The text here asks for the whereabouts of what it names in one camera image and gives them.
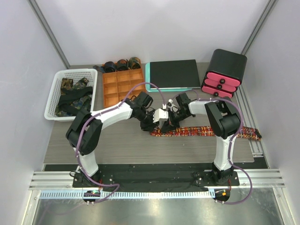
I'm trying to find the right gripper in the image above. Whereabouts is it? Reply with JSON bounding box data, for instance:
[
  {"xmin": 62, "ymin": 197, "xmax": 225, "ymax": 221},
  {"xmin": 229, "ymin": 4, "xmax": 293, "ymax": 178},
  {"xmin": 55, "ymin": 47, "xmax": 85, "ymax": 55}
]
[{"xmin": 161, "ymin": 109, "xmax": 190, "ymax": 134}]

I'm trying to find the black notebook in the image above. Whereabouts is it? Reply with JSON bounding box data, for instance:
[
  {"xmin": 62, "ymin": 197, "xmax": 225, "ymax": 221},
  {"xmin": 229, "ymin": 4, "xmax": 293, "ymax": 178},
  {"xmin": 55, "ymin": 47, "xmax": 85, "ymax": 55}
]
[{"xmin": 150, "ymin": 60, "xmax": 201, "ymax": 89}]

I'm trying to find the black tie in basket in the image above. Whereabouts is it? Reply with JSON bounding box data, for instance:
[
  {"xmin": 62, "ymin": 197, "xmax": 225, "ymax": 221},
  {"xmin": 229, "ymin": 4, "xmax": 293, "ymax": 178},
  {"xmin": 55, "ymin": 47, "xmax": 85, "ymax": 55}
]
[{"xmin": 55, "ymin": 87, "xmax": 93, "ymax": 117}]

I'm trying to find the black pink drawer cabinet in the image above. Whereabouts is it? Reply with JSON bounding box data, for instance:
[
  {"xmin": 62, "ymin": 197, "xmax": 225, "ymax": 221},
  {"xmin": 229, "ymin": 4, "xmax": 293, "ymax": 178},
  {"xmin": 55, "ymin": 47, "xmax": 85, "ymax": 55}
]
[{"xmin": 201, "ymin": 49, "xmax": 248, "ymax": 98}]

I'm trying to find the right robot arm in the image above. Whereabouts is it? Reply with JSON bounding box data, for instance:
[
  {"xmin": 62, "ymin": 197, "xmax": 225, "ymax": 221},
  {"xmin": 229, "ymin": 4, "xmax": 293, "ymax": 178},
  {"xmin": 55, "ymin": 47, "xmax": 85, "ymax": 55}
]
[{"xmin": 161, "ymin": 92, "xmax": 242, "ymax": 185}]

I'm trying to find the orange compartment tray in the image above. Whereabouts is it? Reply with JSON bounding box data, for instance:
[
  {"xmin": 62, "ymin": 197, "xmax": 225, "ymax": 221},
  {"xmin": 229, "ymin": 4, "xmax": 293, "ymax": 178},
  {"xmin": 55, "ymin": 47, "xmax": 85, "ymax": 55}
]
[{"xmin": 102, "ymin": 68, "xmax": 145, "ymax": 108}]

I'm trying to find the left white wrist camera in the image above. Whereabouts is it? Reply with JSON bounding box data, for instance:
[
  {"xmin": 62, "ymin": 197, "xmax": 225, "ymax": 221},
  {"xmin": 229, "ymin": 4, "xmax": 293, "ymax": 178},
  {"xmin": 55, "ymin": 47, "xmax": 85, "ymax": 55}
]
[{"xmin": 153, "ymin": 104, "xmax": 169, "ymax": 123}]

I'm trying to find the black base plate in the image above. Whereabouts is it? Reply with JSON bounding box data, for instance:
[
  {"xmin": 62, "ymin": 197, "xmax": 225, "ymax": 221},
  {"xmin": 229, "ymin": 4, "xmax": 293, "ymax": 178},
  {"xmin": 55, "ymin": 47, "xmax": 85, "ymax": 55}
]
[{"xmin": 45, "ymin": 163, "xmax": 241, "ymax": 193}]

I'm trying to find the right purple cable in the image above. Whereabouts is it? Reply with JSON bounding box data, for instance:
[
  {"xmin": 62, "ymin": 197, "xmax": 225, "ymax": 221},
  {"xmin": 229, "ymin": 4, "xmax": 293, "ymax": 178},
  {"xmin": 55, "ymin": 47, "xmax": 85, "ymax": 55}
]
[{"xmin": 168, "ymin": 90, "xmax": 253, "ymax": 206}]

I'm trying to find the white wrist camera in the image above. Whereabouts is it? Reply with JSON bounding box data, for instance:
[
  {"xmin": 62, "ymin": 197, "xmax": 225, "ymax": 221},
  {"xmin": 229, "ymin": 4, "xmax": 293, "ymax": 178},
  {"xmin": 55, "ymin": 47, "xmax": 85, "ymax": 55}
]
[
  {"xmin": 153, "ymin": 104, "xmax": 169, "ymax": 123},
  {"xmin": 167, "ymin": 99, "xmax": 179, "ymax": 112}
]

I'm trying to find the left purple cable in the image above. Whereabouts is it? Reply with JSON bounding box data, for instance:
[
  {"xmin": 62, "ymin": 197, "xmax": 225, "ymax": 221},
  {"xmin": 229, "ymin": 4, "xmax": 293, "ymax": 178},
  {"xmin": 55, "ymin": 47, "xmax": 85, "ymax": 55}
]
[{"xmin": 74, "ymin": 82, "xmax": 167, "ymax": 204}]

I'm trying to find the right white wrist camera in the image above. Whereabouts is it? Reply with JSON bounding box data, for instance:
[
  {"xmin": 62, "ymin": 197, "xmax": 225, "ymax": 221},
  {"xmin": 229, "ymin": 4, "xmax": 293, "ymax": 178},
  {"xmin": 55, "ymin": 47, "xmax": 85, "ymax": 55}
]
[{"xmin": 167, "ymin": 99, "xmax": 179, "ymax": 112}]

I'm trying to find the aluminium rail frame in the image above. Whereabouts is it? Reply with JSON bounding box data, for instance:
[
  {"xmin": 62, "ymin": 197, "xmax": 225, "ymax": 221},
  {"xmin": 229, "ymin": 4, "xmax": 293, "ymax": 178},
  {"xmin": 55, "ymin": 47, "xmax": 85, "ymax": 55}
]
[{"xmin": 29, "ymin": 169, "xmax": 285, "ymax": 190}]

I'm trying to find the white slotted cable duct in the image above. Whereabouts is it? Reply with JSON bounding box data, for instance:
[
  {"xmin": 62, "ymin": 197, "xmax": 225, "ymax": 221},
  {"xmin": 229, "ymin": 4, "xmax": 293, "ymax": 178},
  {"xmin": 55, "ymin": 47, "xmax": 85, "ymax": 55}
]
[{"xmin": 39, "ymin": 189, "xmax": 215, "ymax": 200}]

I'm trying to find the dark floral tie in basket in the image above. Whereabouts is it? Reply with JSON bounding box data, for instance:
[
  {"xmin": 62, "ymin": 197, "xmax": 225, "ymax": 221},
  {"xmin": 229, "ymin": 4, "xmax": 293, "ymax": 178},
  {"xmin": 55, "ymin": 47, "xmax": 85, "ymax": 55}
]
[{"xmin": 55, "ymin": 77, "xmax": 93, "ymax": 117}]

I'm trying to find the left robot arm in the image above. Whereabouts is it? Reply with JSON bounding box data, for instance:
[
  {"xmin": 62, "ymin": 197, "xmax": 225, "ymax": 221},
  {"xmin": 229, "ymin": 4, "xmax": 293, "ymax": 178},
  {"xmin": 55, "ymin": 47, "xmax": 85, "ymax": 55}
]
[{"xmin": 66, "ymin": 91, "xmax": 159, "ymax": 187}]

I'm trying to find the purple cable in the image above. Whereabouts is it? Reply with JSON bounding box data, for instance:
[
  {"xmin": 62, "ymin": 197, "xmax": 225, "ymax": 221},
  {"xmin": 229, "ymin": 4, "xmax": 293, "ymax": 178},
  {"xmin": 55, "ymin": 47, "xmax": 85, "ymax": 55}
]
[
  {"xmin": 168, "ymin": 90, "xmax": 253, "ymax": 206},
  {"xmin": 74, "ymin": 82, "xmax": 167, "ymax": 204}
]

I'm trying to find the rolled brown floral tie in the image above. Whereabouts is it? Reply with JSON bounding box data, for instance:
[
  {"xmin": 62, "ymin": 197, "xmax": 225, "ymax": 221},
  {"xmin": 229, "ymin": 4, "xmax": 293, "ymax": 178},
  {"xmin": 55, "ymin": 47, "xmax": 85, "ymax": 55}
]
[{"xmin": 116, "ymin": 59, "xmax": 128, "ymax": 71}]

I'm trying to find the white perforated plastic basket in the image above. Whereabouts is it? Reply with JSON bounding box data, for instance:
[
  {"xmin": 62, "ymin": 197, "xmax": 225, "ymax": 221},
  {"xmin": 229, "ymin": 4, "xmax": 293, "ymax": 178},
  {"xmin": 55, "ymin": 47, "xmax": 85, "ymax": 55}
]
[{"xmin": 44, "ymin": 68, "xmax": 98, "ymax": 122}]

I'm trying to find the multicoloured plaid tie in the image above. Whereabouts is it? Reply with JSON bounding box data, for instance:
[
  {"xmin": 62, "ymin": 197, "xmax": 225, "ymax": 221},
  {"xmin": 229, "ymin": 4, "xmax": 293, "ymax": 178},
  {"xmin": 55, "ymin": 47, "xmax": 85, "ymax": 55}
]
[{"xmin": 150, "ymin": 126, "xmax": 262, "ymax": 141}]

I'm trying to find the teal tray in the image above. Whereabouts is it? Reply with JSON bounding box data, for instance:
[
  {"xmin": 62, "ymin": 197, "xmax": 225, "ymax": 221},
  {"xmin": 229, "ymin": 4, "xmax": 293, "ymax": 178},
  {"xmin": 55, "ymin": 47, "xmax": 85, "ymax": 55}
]
[{"xmin": 145, "ymin": 63, "xmax": 191, "ymax": 92}]

